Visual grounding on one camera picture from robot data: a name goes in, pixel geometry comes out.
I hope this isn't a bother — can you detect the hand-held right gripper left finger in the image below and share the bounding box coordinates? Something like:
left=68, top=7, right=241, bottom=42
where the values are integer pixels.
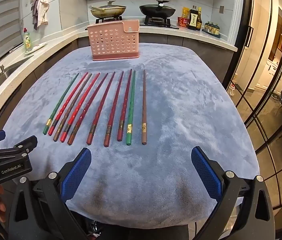
left=7, top=147, right=93, bottom=240

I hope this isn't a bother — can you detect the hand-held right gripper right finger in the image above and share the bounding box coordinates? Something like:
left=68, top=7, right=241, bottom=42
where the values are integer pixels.
left=191, top=146, right=276, bottom=240

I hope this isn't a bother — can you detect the green chopstick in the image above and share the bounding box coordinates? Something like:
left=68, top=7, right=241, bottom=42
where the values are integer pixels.
left=43, top=73, right=79, bottom=134
left=126, top=70, right=136, bottom=146

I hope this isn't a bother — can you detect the brown chopstick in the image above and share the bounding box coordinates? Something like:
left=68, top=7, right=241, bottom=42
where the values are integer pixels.
left=141, top=69, right=147, bottom=145
left=53, top=73, right=93, bottom=142

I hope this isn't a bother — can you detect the dark red chopstick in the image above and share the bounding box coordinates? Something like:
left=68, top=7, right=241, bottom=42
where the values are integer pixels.
left=103, top=71, right=124, bottom=147
left=117, top=69, right=133, bottom=142
left=86, top=71, right=116, bottom=145

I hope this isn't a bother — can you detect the pink perforated utensil holder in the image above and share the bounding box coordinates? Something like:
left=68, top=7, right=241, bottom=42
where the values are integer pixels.
left=86, top=19, right=141, bottom=62

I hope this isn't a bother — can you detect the person's left hand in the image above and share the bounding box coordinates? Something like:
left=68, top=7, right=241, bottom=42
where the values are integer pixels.
left=0, top=184, right=8, bottom=224

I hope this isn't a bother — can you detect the kitchen sink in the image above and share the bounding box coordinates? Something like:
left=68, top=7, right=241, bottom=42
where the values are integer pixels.
left=0, top=55, right=35, bottom=98

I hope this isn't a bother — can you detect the blue plush table cloth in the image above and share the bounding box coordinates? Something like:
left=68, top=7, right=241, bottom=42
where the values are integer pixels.
left=0, top=42, right=261, bottom=229

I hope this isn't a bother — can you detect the glass sliding door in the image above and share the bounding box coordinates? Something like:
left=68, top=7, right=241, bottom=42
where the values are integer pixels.
left=227, top=0, right=282, bottom=208

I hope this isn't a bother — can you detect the green dish soap bottle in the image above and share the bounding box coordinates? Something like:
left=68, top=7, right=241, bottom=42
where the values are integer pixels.
left=22, top=28, right=32, bottom=50

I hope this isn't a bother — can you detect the purple hanging cloth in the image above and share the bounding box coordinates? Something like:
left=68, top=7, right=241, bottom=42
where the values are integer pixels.
left=31, top=0, right=40, bottom=30

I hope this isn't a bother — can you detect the white hanging towel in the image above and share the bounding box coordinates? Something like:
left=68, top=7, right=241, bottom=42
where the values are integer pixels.
left=36, top=0, right=50, bottom=27

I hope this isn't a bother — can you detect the spice jar set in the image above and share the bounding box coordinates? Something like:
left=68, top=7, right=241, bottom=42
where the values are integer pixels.
left=202, top=21, right=221, bottom=39

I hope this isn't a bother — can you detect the small dark sauce bottle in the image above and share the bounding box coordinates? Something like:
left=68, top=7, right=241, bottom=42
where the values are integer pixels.
left=196, top=7, right=203, bottom=30

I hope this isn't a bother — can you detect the large dark soy sauce bottle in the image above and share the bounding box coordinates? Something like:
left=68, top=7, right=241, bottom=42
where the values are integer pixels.
left=188, top=5, right=199, bottom=30

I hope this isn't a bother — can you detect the tan wok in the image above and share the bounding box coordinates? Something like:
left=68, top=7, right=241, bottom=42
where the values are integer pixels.
left=89, top=4, right=127, bottom=19

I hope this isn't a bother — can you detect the black gas stove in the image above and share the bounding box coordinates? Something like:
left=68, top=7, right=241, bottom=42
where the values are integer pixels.
left=85, top=16, right=180, bottom=30

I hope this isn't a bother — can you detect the glass wok lid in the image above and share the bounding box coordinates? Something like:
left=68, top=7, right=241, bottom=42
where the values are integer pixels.
left=95, top=0, right=124, bottom=9

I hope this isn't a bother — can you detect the black wok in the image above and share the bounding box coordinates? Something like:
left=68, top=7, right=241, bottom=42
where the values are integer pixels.
left=139, top=4, right=176, bottom=18

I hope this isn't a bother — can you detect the black wok lid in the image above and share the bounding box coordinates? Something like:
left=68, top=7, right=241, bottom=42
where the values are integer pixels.
left=141, top=0, right=175, bottom=8

